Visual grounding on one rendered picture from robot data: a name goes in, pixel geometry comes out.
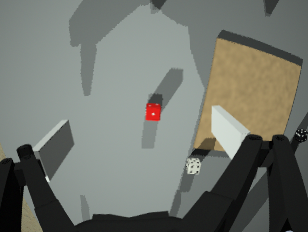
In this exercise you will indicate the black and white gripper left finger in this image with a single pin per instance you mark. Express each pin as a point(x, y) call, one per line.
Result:
point(36, 167)

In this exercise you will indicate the black die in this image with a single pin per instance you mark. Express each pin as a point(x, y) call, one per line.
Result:
point(301, 135)

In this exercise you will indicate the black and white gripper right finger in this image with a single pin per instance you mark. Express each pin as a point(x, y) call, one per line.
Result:
point(288, 201)

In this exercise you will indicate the red die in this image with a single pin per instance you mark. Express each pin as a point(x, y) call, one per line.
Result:
point(153, 112)

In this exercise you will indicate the tan square mat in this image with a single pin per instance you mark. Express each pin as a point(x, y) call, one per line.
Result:
point(255, 87)

